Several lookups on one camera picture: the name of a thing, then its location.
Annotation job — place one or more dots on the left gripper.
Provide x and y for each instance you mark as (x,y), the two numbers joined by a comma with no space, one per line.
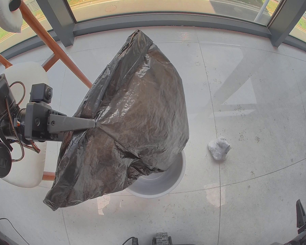
(37,121)

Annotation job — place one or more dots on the black plastic bag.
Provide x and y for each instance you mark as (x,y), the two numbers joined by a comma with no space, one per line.
(132,111)

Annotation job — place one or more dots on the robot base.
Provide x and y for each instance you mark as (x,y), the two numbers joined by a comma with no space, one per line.
(162,238)

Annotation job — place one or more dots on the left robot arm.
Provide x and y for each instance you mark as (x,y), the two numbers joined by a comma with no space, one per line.
(1,96)

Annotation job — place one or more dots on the white trash bin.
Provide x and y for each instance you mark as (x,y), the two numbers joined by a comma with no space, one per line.
(165,180)

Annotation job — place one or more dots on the wooden chair white cushions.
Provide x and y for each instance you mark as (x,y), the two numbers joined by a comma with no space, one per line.
(28,71)

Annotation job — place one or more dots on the crumpled white paper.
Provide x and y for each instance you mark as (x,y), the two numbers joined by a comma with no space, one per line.
(219,148)

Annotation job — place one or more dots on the window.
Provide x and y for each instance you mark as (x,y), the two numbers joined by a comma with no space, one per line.
(168,23)

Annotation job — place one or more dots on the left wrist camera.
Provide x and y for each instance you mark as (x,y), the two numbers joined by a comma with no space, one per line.
(40,92)

